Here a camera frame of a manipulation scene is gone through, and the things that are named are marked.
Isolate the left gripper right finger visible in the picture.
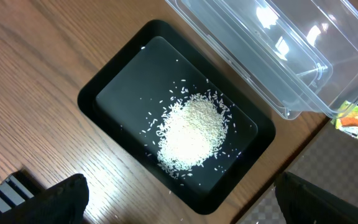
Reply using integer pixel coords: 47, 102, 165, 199
274, 172, 358, 224

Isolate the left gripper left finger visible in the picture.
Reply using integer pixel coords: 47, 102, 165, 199
0, 174, 89, 224

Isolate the black plastic tray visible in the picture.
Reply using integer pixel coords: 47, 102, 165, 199
78, 20, 275, 215

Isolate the pile of rice grains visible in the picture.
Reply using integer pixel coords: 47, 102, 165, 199
140, 77, 244, 187

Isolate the brown serving tray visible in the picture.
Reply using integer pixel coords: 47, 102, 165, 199
233, 123, 358, 223

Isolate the clear plastic bin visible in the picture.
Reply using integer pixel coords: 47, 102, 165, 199
168, 0, 358, 120

